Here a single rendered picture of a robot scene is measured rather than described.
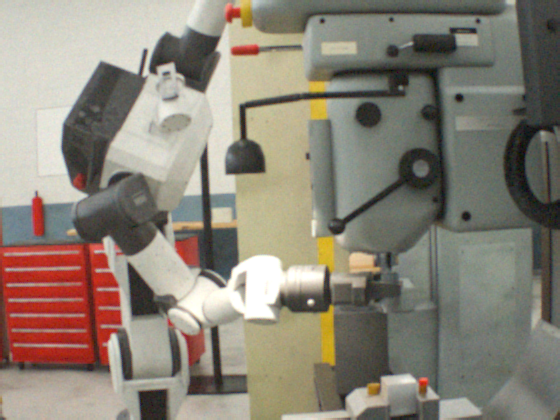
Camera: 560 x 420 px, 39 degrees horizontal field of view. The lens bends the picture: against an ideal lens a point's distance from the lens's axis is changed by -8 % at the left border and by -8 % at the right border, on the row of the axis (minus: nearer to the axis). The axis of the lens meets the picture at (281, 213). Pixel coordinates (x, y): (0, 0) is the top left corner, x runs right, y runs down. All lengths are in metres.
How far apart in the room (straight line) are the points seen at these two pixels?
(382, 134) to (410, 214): 0.14
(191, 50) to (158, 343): 0.73
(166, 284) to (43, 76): 9.33
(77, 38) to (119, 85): 9.11
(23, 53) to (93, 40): 1.01
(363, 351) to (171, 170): 0.57
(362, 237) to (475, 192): 0.22
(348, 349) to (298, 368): 1.49
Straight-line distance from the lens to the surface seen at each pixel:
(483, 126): 1.47
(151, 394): 2.21
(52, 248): 6.38
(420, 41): 1.43
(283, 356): 3.34
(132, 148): 1.77
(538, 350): 1.75
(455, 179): 1.46
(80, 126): 1.80
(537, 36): 1.26
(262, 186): 3.26
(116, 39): 10.85
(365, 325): 1.86
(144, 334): 2.12
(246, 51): 1.65
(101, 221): 1.71
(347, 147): 1.46
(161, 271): 1.76
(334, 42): 1.44
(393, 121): 1.46
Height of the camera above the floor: 1.47
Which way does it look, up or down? 3 degrees down
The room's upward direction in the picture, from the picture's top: 3 degrees counter-clockwise
